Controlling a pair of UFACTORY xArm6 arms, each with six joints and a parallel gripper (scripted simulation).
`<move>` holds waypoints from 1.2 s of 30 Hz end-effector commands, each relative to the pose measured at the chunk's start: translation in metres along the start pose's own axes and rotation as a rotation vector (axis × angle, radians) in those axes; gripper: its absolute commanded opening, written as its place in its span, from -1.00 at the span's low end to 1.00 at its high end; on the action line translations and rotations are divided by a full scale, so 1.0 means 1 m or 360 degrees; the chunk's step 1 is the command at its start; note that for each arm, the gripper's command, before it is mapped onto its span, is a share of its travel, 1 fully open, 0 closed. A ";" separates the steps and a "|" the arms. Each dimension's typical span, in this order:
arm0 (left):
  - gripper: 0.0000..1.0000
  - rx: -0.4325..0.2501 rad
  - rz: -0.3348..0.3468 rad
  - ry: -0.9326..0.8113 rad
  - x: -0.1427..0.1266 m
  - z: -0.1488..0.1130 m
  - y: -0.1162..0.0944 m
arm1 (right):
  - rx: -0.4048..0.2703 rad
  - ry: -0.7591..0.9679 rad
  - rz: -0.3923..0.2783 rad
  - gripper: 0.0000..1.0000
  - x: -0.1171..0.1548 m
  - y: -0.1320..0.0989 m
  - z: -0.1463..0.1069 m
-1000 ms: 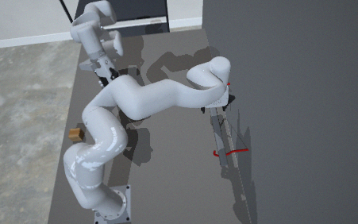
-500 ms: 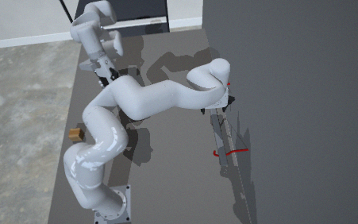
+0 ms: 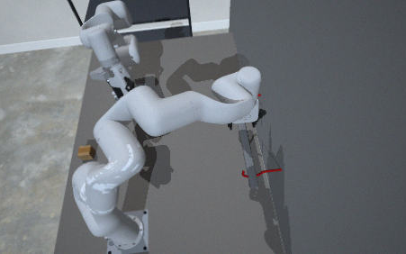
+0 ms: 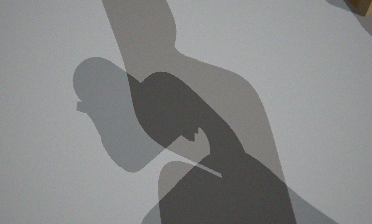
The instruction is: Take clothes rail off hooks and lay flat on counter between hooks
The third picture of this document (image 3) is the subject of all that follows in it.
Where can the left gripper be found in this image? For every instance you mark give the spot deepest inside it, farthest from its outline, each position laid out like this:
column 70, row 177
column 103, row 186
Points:
column 119, row 77

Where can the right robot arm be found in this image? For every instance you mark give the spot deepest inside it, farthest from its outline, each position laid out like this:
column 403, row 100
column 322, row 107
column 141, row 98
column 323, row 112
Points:
column 96, row 186

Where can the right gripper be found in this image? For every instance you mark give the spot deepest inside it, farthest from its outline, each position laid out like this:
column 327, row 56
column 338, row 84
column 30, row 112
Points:
column 253, row 116

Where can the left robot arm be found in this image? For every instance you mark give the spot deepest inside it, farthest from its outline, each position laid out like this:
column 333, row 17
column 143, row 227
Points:
column 99, row 34

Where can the grey bar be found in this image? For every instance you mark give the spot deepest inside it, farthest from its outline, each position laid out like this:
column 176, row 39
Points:
column 252, row 176

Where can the small brown cardboard box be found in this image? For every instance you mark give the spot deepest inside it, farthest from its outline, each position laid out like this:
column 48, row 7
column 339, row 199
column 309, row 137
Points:
column 86, row 152

